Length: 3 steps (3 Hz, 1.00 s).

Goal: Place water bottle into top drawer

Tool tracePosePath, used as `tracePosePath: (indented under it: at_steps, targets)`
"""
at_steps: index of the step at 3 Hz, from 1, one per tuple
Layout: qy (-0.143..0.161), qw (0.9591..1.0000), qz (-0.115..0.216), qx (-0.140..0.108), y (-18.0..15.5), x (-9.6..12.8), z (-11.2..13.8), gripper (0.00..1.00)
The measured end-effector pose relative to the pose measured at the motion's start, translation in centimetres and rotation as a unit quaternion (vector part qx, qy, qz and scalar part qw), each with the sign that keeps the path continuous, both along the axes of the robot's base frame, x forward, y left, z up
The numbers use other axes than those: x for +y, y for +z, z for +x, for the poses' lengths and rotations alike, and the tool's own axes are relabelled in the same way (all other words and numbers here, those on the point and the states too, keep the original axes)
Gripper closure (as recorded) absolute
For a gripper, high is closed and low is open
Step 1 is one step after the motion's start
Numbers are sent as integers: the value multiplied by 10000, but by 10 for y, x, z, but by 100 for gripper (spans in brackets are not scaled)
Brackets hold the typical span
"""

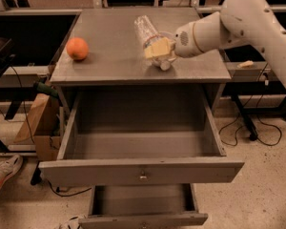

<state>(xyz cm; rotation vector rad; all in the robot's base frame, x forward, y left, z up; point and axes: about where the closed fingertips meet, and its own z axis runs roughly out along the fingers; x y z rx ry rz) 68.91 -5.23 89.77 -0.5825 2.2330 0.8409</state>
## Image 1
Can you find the clear plastic water bottle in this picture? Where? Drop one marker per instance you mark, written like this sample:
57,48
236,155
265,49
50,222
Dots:
144,29

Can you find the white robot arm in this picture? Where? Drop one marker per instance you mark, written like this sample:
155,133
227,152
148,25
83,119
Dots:
237,23

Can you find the grey top drawer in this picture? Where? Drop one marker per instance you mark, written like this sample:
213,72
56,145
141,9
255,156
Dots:
141,135

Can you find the grey drawer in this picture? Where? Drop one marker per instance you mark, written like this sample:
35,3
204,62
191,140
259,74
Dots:
143,207
141,135

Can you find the grey lower drawer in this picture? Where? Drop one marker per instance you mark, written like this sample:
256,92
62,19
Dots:
143,207

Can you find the white ceramic bowl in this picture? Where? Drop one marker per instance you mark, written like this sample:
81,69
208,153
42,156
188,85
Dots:
164,63

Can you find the yellow foam scrap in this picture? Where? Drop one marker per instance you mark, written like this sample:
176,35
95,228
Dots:
246,64

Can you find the orange fruit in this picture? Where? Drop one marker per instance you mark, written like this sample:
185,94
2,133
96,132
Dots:
77,48

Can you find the cardboard box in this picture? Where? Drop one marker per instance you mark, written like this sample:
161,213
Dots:
39,128

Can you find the white sneaker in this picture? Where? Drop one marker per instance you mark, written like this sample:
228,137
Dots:
9,168

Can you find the green handled tool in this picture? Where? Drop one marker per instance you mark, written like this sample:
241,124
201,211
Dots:
45,89

